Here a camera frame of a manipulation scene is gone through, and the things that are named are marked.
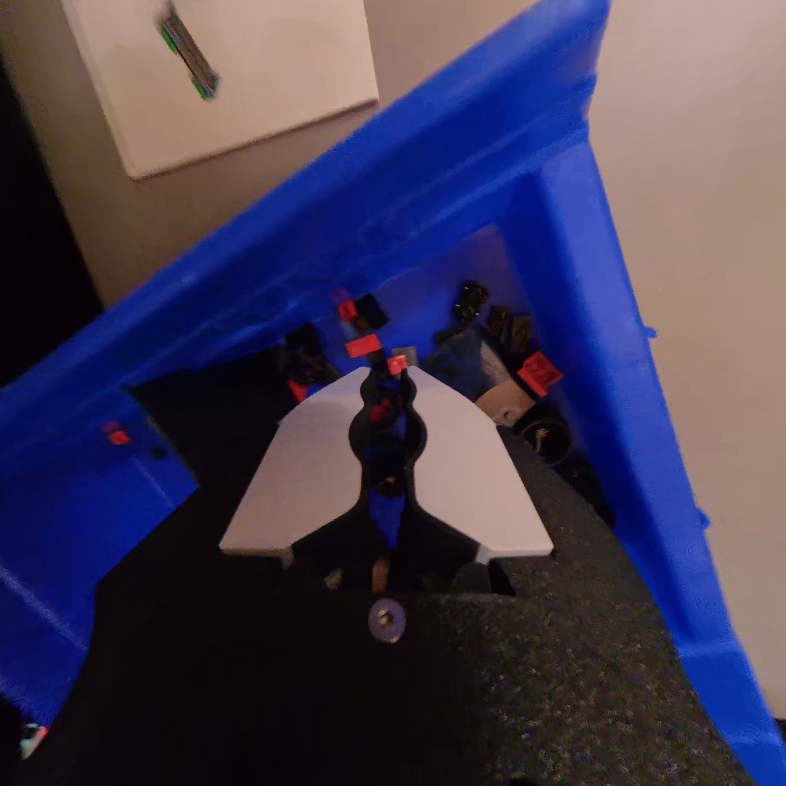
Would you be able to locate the large blue plastic bin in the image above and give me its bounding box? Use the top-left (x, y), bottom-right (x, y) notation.
top-left (0, 0), bottom-right (786, 786)

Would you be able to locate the white square sheet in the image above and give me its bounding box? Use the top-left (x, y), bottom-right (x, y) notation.
top-left (61, 0), bottom-right (380, 180)

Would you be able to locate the tan lego part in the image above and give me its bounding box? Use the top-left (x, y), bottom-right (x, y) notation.
top-left (476, 381), bottom-right (536, 426)

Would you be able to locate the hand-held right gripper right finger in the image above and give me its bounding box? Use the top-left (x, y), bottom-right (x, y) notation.
top-left (400, 366), bottom-right (555, 565)

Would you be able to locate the pile of lego pieces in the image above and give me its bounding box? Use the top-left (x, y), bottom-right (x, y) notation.
top-left (276, 279), bottom-right (575, 470)

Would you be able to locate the dark shiny strip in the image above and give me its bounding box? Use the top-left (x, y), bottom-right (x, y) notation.
top-left (156, 5), bottom-right (221, 101)

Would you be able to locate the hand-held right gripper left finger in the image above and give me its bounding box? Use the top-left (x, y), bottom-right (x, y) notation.
top-left (219, 366), bottom-right (377, 567)

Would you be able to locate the black lego tire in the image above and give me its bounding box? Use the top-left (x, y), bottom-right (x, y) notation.
top-left (513, 408), bottom-right (575, 469)

